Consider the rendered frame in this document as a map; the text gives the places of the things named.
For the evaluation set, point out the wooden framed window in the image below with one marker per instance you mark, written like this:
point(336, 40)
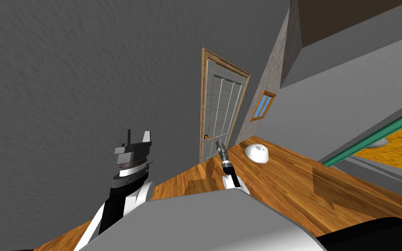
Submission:
point(262, 105)

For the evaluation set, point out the green long bar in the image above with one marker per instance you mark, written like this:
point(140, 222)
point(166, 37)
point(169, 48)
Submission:
point(375, 136)

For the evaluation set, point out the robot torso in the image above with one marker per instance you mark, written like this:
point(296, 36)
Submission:
point(201, 226)

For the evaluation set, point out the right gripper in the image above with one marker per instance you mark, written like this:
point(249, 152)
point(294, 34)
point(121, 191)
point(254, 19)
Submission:
point(222, 152)

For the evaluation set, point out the white round dome object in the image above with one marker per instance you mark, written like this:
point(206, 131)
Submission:
point(256, 153)

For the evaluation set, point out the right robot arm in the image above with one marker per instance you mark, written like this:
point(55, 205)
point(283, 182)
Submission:
point(228, 170)

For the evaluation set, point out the grey panelled door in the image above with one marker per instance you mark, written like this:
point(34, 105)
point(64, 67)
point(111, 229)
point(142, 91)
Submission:
point(222, 111)

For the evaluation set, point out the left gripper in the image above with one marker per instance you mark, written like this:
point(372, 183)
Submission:
point(136, 149)

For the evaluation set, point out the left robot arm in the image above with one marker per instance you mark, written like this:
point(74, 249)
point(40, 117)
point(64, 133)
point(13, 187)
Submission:
point(117, 202)

